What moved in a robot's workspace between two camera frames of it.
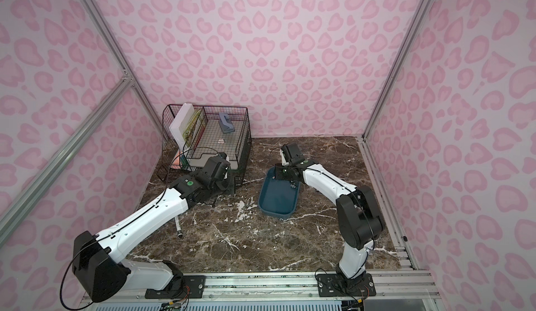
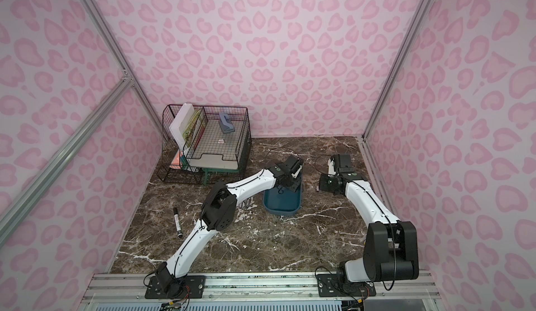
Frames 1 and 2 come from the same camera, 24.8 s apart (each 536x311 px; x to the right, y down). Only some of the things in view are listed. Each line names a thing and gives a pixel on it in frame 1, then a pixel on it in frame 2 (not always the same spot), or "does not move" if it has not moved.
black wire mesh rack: [191, 134] does not move
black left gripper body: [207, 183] → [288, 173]
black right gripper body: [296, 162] → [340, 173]
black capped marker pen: [178, 226] does not move
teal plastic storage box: [277, 198] does not move
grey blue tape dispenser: [226, 125] does not move
